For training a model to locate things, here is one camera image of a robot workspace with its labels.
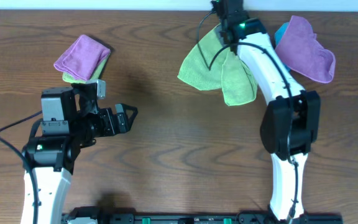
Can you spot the light green microfiber cloth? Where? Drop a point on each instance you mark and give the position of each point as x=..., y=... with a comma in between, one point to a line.
x=206, y=68

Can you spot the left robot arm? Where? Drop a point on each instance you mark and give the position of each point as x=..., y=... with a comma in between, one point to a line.
x=72, y=120

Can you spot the blue cloth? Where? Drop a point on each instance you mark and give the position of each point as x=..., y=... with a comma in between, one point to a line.
x=282, y=45

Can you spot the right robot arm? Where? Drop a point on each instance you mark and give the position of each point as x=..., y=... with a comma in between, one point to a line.
x=290, y=123

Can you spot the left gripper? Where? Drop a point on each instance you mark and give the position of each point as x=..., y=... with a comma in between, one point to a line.
x=120, y=121

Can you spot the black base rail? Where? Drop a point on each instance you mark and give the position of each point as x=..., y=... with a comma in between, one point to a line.
x=128, y=216

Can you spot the folded green cloth under purple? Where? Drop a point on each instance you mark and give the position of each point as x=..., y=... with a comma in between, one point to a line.
x=66, y=77

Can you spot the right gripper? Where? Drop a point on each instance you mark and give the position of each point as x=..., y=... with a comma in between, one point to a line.
x=221, y=27

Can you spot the large purple cloth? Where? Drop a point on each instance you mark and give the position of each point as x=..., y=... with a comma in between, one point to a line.
x=308, y=57

